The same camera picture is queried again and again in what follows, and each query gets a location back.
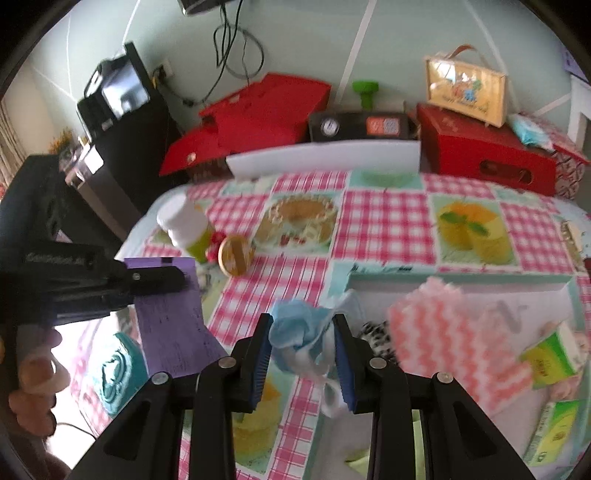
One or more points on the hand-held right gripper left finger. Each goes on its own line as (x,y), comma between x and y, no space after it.
(259,364)

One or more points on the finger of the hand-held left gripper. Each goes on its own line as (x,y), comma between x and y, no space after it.
(157,280)

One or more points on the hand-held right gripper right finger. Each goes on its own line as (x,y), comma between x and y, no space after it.
(344,369)

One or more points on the blue face mask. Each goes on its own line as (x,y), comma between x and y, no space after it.
(291,327)

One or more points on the purple cloth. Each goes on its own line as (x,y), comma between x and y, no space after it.
(171,332)

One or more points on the pink zigzag knit cloth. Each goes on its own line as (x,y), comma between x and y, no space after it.
(443,341)

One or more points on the white tray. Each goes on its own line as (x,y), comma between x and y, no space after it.
(508,297)

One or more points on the green tissue packet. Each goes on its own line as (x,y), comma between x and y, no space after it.
(554,431)
(549,362)

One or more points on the person's left hand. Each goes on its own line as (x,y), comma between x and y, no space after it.
(37,369)

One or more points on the black white spotted cloth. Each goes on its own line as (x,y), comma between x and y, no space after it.
(376,334)

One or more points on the white cap plastic bottle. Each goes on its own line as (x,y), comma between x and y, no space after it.
(184,221)

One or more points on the round brown bun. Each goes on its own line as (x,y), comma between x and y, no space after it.
(234,256)

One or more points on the low black cabinet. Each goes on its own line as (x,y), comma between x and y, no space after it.
(55,194)

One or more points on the teal cloth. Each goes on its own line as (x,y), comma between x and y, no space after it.
(117,374)

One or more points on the clear plastic container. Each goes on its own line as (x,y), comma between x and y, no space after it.
(85,164)

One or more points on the tall black cabinet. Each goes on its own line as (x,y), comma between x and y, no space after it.
(138,152)

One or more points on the yellow flowers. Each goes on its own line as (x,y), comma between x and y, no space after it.
(62,141)

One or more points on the patterned curtain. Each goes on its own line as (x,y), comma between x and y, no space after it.
(7,147)

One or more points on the pink checkered printed tablecloth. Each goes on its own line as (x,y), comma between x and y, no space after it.
(383,221)

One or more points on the black monitor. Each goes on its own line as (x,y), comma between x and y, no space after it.
(124,90)

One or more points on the large flat red box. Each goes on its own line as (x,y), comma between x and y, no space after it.
(258,115)

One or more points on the white plastic board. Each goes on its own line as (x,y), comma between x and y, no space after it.
(323,159)

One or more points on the black box with gauge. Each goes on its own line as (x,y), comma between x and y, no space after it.
(351,127)

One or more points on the green dumbbell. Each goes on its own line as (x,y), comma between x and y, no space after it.
(366,92)

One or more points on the red white patterned box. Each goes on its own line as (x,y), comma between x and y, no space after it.
(570,173)

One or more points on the light blue packet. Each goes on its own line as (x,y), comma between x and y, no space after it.
(531,127)

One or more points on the white wall socket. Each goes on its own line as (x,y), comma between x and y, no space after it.
(164,69)

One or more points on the dark grey wall device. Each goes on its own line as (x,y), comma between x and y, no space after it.
(203,5)

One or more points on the white wooden frame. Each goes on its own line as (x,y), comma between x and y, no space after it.
(579,106)

